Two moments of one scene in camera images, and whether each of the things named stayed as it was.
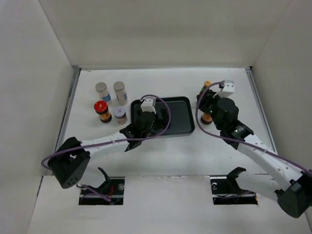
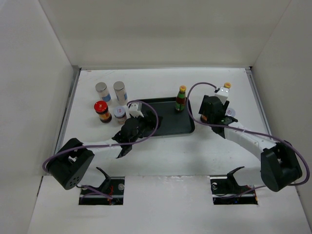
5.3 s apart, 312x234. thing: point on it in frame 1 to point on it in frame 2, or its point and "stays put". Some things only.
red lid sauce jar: x=101 y=108 stays put
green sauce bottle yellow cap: x=206 y=84 to x=181 y=99
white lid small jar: x=120 y=114 stays put
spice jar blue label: x=102 y=88 stays put
